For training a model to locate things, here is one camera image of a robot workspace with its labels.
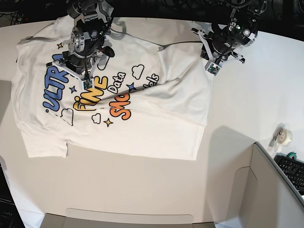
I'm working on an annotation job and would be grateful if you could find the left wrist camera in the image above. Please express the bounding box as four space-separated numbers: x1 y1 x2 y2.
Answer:
205 62 221 76

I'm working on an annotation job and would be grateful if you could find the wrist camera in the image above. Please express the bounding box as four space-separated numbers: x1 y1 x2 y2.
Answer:
81 78 95 90
205 62 221 76

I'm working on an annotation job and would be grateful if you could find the grey partition panel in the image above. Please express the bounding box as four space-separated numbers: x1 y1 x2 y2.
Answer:
41 142 304 228

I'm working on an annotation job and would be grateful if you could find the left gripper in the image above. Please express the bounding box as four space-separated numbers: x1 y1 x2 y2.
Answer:
191 27 241 63

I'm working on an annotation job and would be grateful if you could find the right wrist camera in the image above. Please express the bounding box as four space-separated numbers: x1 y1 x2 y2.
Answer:
81 78 95 90

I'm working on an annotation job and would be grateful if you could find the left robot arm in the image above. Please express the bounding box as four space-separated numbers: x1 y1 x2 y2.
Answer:
191 0 267 65

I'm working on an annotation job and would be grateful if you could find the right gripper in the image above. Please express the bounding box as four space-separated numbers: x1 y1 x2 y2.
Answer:
46 51 109 81

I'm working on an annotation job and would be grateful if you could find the clear tape dispenser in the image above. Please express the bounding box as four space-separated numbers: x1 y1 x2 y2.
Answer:
269 123 293 152

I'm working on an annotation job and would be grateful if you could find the white printed t-shirt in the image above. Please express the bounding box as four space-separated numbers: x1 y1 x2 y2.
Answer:
11 17 214 161

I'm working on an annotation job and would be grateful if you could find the green tape roll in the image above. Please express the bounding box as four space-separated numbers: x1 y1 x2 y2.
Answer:
286 152 297 160

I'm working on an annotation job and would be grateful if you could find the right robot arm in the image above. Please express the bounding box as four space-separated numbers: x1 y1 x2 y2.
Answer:
47 0 115 82

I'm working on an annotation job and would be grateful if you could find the black computer keyboard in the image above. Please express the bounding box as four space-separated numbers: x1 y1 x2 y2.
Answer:
274 155 304 196

